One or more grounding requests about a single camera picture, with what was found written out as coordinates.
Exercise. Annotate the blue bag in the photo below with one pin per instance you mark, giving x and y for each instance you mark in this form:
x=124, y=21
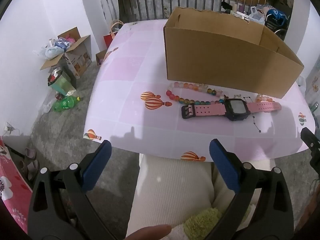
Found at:
x=275, y=16

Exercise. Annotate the small brown box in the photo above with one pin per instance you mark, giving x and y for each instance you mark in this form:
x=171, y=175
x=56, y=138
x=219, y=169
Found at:
x=101, y=57

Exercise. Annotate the green gift bag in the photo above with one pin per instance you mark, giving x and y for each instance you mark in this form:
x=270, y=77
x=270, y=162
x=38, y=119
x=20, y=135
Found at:
x=63, y=85

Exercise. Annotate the clear plastic bag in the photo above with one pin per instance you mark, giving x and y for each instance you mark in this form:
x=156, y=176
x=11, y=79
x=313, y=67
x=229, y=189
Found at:
x=301, y=83

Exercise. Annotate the pink floral blanket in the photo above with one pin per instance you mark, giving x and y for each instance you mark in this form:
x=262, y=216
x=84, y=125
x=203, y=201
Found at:
x=12, y=192

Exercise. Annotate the person's left hand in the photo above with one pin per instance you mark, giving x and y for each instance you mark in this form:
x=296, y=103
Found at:
x=150, y=232

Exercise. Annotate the white plastic bag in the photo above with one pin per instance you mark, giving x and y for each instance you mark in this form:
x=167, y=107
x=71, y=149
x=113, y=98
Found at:
x=51, y=51
x=256, y=16

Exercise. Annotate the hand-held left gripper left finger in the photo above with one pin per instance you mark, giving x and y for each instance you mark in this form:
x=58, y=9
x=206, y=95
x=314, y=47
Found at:
x=97, y=165

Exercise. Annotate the green plastic bottle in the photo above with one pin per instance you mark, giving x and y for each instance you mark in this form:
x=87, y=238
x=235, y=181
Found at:
x=66, y=103

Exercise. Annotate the teal floral curtain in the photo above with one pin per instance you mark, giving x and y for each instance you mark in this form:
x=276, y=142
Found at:
x=313, y=85

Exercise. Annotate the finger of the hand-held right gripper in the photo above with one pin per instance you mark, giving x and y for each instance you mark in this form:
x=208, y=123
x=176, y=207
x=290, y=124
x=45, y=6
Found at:
x=310, y=140

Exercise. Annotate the fuzzy green white garment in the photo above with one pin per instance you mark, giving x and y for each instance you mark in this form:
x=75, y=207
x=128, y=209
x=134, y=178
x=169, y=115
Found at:
x=200, y=220

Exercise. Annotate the wheelchair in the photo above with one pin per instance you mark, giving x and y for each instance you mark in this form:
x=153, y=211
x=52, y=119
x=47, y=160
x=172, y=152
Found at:
x=280, y=28

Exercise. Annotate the open printed cardboard box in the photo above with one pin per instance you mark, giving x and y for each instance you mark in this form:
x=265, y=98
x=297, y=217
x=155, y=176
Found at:
x=80, y=60

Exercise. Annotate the shiny metal pot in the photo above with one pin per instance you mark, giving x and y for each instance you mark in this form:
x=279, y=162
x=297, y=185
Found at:
x=54, y=76

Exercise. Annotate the metal railing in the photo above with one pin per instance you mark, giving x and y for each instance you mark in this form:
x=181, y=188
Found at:
x=150, y=0

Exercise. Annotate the red gift bag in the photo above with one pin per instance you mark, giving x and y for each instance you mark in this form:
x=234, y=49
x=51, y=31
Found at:
x=108, y=40

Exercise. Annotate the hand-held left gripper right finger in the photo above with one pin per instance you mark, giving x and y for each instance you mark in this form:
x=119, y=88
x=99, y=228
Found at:
x=225, y=165

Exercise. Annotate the brown cardboard box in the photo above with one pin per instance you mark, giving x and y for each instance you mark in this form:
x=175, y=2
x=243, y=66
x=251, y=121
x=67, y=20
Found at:
x=212, y=60

